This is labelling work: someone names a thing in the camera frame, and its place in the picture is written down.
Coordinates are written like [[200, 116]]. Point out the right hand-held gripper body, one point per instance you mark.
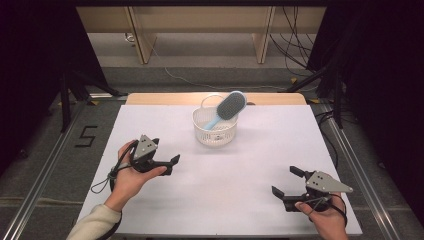
[[321, 184]]

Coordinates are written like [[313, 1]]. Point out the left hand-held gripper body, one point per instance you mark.
[[145, 148]]

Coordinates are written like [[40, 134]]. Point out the white plastic basket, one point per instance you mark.
[[216, 136]]

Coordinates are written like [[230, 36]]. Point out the blue hairbrush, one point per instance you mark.
[[230, 106]]

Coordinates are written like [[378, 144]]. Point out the person's left hand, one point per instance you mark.
[[128, 183]]

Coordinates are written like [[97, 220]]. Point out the person's right hand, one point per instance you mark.
[[329, 222]]

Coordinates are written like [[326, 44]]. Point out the wooden table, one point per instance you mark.
[[166, 99]]

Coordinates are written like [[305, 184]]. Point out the white table sheet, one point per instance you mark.
[[226, 186]]

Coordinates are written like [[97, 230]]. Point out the yellow tape piece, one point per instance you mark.
[[314, 100], [293, 80], [93, 102]]

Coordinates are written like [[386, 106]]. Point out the black metal stand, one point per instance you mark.
[[65, 100], [338, 100]]

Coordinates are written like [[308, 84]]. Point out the black curtain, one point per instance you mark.
[[36, 66], [383, 83]]

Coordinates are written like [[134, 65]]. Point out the beige wooden desk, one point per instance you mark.
[[200, 20]]

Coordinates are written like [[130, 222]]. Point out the aluminium floor rail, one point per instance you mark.
[[361, 173], [43, 173]]

